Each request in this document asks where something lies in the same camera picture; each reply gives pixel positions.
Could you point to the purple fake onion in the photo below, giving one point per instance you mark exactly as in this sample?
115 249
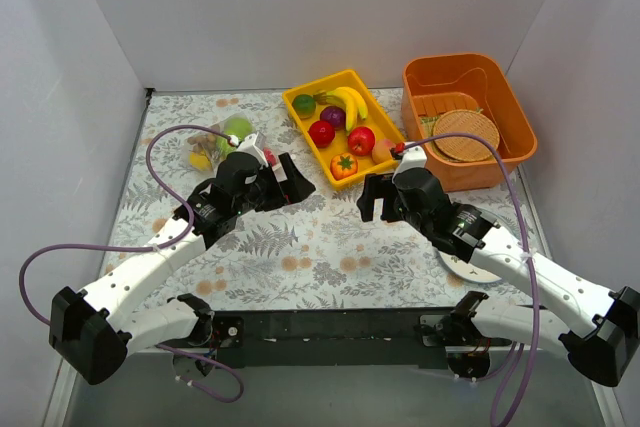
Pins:
335 116

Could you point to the yellow plastic tray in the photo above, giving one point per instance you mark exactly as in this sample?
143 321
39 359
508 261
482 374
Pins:
378 121

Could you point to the watermelon pattern plate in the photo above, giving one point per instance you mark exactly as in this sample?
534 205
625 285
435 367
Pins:
467 272

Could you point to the orange plastic tub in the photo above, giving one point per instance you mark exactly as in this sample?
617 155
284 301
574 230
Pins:
465 94

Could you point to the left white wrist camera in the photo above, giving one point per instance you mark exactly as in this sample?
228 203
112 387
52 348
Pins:
252 144

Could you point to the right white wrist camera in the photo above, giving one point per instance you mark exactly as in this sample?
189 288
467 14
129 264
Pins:
408 157

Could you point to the yellow fake lemon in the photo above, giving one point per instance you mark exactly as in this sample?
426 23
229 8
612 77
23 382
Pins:
199 161

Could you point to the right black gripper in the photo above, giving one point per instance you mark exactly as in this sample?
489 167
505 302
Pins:
385 202

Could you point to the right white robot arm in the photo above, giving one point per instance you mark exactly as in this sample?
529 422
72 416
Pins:
596 328

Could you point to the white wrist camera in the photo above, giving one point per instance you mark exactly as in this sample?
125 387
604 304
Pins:
252 144
408 157

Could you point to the fake peach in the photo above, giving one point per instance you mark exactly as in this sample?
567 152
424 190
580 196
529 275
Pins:
381 151

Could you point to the yellow banana bunch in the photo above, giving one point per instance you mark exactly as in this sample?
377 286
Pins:
352 101

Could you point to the red fake apple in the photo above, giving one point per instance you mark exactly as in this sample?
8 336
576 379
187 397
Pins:
361 141

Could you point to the green fake apple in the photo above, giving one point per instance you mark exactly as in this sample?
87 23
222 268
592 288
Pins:
238 126

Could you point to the green orange fake fruit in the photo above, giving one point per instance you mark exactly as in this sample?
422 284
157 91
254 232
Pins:
304 105

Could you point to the clear zip top bag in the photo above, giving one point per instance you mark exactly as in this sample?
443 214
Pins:
211 142

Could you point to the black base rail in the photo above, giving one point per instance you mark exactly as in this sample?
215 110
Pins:
421 337

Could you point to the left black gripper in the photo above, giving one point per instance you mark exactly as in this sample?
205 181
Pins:
279 187

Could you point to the round woven bamboo tray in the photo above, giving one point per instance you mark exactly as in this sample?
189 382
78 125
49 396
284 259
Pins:
467 134

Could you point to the orange fake persimmon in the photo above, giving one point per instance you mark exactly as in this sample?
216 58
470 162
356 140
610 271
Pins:
343 166

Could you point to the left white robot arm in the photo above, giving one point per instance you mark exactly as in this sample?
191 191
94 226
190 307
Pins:
98 327

